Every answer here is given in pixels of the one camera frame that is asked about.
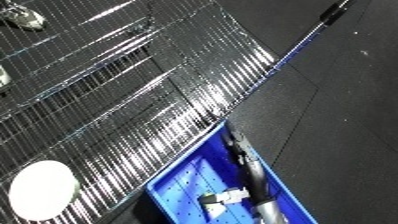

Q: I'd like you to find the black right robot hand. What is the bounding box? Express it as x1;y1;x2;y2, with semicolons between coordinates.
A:
199;123;279;216

